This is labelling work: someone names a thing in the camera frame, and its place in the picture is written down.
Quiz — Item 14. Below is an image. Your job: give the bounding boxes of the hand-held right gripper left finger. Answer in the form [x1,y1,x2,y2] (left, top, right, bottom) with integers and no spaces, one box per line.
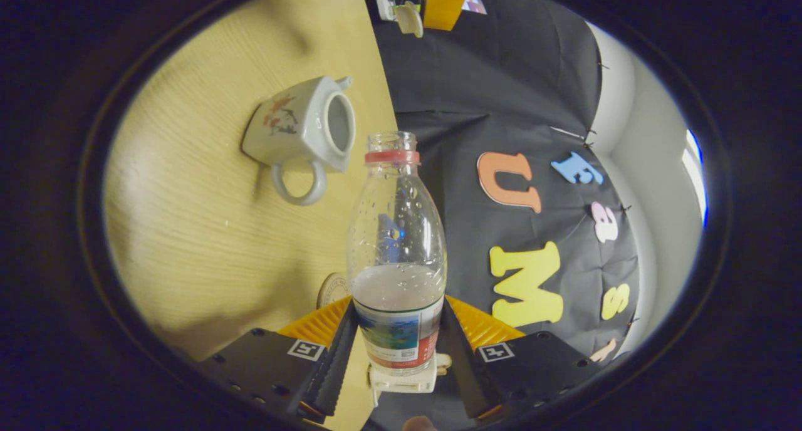
[197,296,359,419]

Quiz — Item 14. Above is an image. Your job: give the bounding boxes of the black backdrop cloth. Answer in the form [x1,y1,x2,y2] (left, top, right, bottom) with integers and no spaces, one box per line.
[360,0,641,431]

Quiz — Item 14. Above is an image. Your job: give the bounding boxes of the white floral teacup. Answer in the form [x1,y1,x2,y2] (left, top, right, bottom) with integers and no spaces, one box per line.
[241,75,357,206]

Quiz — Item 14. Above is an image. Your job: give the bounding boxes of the clear plastic water bottle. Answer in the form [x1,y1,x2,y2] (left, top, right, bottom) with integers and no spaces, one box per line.
[346,132,447,376]

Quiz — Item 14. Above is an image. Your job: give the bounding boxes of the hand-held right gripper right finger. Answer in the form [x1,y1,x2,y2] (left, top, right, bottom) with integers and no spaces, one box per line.
[439,295,602,419]

